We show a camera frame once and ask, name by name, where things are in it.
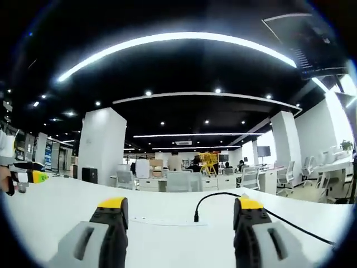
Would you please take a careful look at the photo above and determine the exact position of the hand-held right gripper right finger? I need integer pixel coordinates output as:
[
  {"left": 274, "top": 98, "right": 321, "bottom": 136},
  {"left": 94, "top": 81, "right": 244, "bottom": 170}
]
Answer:
[{"left": 233, "top": 197, "right": 316, "bottom": 268}]

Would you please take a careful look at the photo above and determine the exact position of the black box cabinet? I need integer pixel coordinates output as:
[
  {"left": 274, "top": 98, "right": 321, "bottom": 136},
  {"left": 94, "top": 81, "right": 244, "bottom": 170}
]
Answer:
[{"left": 81, "top": 167, "right": 99, "bottom": 185}]

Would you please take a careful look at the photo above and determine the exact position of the yellow cart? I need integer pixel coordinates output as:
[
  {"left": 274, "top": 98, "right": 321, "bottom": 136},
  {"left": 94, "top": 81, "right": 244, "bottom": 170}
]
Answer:
[{"left": 199, "top": 152, "right": 219, "bottom": 174}]

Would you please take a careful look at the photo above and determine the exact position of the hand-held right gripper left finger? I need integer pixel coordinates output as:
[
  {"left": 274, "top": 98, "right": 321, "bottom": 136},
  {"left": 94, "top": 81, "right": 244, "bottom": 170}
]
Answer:
[{"left": 46, "top": 197, "right": 129, "bottom": 268}]

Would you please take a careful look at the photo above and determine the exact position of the white desk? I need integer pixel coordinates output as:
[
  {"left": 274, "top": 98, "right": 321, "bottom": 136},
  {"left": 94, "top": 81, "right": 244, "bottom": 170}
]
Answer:
[{"left": 2, "top": 175, "right": 353, "bottom": 268}]

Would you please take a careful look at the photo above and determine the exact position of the white-edged ceiling panel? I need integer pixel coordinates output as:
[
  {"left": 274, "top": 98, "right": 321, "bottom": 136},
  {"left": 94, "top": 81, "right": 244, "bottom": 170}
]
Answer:
[{"left": 112, "top": 92, "right": 303, "bottom": 113}]

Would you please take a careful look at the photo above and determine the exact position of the blue standing banner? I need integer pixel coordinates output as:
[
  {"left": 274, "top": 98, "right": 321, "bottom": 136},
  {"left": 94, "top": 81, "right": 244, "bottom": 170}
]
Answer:
[{"left": 44, "top": 143, "right": 53, "bottom": 171}]

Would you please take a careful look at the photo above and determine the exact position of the hanging dark screen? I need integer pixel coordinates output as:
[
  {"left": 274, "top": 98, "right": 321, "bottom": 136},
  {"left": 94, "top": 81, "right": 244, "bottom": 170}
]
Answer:
[{"left": 262, "top": 12, "right": 351, "bottom": 78}]

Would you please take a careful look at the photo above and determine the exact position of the wooden cabinet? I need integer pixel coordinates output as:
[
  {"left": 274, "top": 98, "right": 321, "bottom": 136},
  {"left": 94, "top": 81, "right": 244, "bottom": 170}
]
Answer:
[{"left": 149, "top": 159, "right": 165, "bottom": 178}]

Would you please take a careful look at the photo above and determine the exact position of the long curved ceiling light strip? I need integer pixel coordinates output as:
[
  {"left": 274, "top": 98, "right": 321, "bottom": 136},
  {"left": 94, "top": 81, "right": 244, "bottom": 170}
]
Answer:
[{"left": 57, "top": 31, "right": 298, "bottom": 83}]

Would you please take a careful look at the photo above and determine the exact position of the person's left hand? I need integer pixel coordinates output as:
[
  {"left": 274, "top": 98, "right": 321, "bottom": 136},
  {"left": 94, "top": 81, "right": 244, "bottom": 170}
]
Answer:
[{"left": 0, "top": 166, "right": 12, "bottom": 194}]

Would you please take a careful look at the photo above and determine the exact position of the white desk USB port strip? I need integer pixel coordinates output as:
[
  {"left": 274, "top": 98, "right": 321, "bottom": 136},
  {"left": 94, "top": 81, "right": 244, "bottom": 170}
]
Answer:
[{"left": 129, "top": 214, "right": 209, "bottom": 227}]

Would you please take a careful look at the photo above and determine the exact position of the row of white office chairs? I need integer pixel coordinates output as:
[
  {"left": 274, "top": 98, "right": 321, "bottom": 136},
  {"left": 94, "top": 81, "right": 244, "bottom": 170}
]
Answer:
[{"left": 115, "top": 152, "right": 340, "bottom": 197}]

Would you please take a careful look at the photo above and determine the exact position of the black cable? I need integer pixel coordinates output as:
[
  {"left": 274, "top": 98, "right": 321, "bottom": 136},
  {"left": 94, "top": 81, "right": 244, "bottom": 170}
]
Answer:
[{"left": 194, "top": 192, "right": 337, "bottom": 247}]

